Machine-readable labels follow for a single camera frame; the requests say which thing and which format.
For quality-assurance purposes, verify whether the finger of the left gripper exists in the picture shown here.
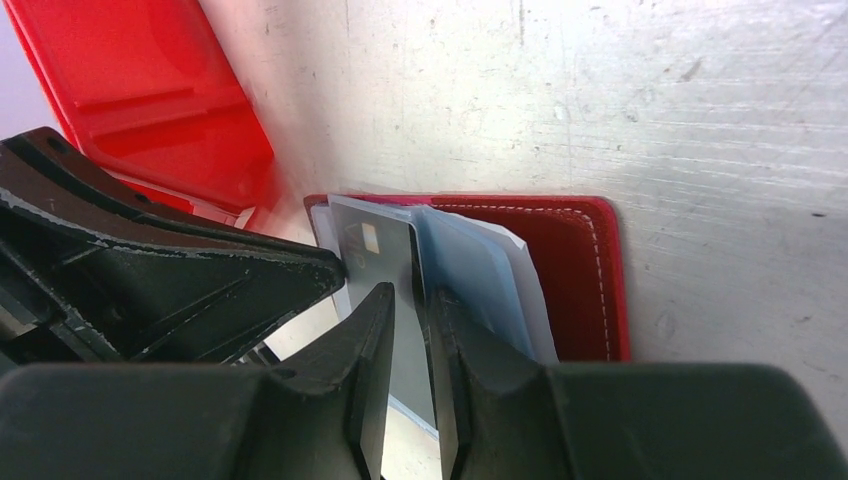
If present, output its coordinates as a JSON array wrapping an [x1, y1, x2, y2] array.
[[1, 127, 344, 365]]

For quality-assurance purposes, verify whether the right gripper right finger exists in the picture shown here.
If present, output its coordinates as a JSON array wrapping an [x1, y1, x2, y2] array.
[[429, 290, 847, 479]]

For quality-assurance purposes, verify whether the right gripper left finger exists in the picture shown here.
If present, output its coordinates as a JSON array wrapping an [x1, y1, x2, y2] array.
[[1, 283, 395, 479]]

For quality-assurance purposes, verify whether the red leather card holder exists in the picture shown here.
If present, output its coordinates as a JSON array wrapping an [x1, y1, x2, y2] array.
[[303, 193, 633, 366]]

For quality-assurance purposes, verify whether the dark grey credit card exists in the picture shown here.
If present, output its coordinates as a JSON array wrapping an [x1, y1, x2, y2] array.
[[329, 195, 438, 437]]

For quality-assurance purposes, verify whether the red plastic compartment tray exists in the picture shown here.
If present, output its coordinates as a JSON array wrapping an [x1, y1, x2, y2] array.
[[4, 1, 280, 228]]

